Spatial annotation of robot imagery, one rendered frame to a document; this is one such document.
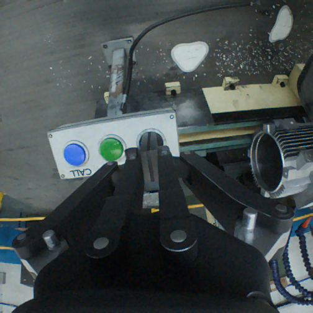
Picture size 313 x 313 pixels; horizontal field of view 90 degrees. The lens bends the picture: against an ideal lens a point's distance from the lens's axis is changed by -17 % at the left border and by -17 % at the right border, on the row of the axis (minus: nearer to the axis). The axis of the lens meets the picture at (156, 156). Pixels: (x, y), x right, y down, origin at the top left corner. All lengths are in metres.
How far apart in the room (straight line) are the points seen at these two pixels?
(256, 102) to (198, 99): 0.16
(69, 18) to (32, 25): 0.08
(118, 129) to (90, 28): 0.26
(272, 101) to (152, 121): 0.41
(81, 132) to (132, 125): 0.07
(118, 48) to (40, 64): 0.19
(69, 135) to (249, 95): 0.46
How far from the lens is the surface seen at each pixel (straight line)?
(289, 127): 0.49
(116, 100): 0.31
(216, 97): 0.52
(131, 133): 0.23
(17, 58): 0.52
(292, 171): 0.45
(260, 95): 0.57
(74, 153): 0.25
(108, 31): 0.43
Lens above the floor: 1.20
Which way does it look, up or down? 30 degrees down
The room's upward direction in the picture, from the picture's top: 173 degrees clockwise
